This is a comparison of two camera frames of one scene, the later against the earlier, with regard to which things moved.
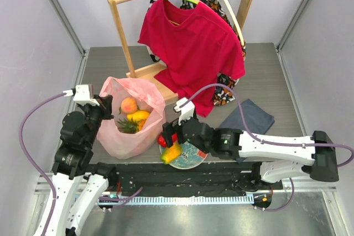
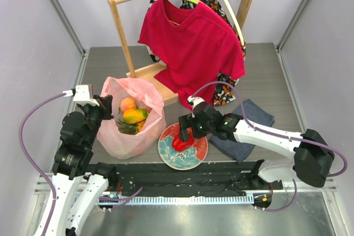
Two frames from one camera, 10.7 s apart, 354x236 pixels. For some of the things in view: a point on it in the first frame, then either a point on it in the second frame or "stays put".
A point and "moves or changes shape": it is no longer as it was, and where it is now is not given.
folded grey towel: x=258 y=120 stays put
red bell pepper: x=162 y=141 moves or changes shape
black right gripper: x=170 y=134 → x=187 y=122
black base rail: x=215 y=178 stays put
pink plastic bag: x=149 y=97 stays put
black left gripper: x=105 y=105 stays put
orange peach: x=128 y=105 stays put
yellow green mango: x=171 y=153 → x=132 y=116
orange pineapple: x=130 y=126 stays put
